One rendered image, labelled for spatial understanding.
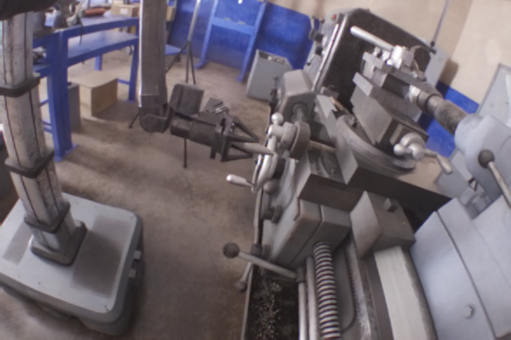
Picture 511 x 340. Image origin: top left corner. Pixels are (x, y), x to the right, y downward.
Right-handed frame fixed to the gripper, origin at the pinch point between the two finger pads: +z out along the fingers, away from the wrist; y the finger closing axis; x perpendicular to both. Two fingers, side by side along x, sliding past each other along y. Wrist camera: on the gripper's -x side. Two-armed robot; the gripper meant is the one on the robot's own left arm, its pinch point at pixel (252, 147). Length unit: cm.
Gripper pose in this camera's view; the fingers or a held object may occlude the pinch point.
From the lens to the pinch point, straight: 58.4
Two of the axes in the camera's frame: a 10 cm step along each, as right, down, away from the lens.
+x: -1.7, 7.2, -6.7
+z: 9.5, 2.9, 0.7
